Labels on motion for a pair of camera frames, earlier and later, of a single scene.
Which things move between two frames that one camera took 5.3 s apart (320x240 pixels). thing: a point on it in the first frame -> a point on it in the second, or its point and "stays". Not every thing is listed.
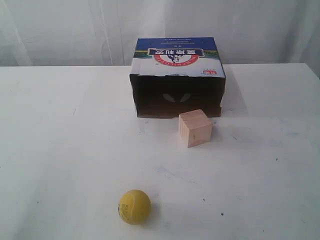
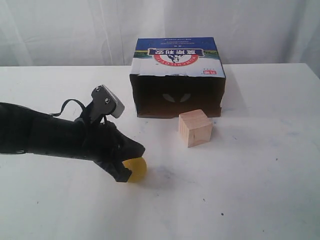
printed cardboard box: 172,76 stays
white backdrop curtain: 104,33 stays
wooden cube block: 195,128 stays
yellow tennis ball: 134,206 -> 138,167
